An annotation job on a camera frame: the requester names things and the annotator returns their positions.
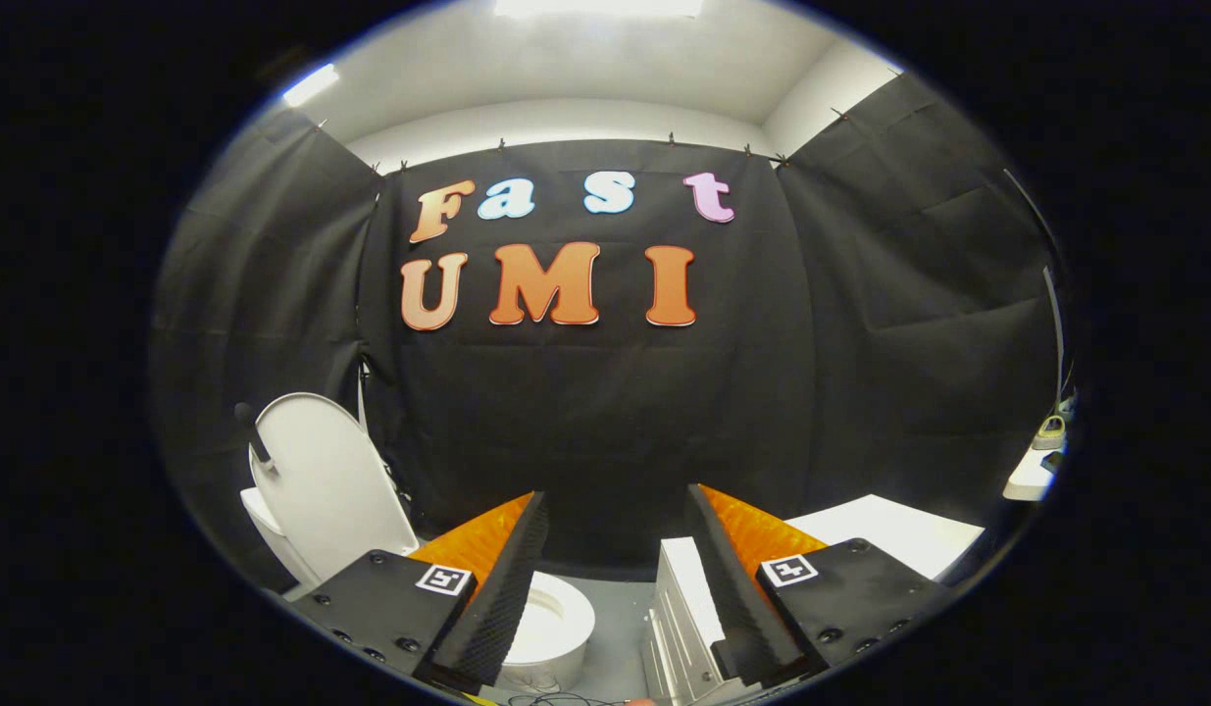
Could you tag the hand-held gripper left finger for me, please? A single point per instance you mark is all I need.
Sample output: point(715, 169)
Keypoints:
point(497, 598)

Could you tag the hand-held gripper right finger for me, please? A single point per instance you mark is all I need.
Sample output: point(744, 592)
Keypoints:
point(737, 598)

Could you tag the white toilet lid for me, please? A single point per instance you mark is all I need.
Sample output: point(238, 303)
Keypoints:
point(330, 480)

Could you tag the white toilet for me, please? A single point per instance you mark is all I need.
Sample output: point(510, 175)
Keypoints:
point(556, 628)

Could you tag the small black box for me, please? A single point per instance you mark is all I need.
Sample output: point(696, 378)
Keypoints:
point(725, 659)

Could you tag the white drawer cabinet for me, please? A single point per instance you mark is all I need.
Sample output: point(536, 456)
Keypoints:
point(889, 534)

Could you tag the black backdrop cloth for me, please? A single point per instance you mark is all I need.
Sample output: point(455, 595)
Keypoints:
point(605, 422)

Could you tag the white side desk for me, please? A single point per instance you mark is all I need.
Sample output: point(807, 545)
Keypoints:
point(1032, 482)

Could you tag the small ceiling light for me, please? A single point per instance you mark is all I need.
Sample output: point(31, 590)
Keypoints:
point(310, 84)

